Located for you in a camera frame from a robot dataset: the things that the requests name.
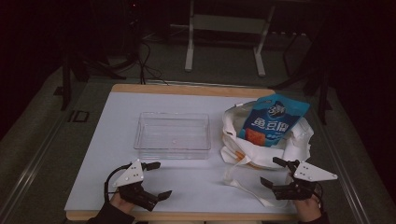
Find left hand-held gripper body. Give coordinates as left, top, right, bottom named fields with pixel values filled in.
left=112, top=159, right=160, bottom=213

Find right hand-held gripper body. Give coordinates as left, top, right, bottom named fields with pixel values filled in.
left=272, top=161, right=339, bottom=201

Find white tote bag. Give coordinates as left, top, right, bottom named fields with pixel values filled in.
left=219, top=100, right=315, bottom=209

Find clear plastic container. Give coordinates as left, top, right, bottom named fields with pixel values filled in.
left=134, top=111, right=212, bottom=161

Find blue snack packet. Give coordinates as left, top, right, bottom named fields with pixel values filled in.
left=238, top=93, right=311, bottom=148

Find person's left hand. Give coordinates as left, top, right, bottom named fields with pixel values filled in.
left=108, top=192, right=138, bottom=216

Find person's right hand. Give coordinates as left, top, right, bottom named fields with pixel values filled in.
left=292, top=197, right=323, bottom=224

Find white table sheet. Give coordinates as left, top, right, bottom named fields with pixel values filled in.
left=64, top=91, right=300, bottom=215

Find black metal stand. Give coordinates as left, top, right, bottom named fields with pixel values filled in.
left=53, top=43, right=128, bottom=112
left=268, top=29, right=333, bottom=126

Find white metal stand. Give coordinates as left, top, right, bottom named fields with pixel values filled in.
left=184, top=0, right=276, bottom=78

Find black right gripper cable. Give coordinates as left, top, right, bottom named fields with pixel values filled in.
left=313, top=182, right=325, bottom=213

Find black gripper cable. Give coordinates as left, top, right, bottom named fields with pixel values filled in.
left=103, top=163, right=133, bottom=203
left=313, top=182, right=325, bottom=213

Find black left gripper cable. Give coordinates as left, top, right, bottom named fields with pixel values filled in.
left=103, top=163, right=133, bottom=203

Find metal floor rail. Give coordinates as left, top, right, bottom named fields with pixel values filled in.
left=310, top=106, right=372, bottom=224
left=0, top=113, right=70, bottom=224

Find black rectangular floor bracket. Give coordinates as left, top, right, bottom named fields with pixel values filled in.
left=67, top=109, right=91, bottom=123

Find black floor cables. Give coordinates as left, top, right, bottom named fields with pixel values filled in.
left=135, top=38, right=170, bottom=86

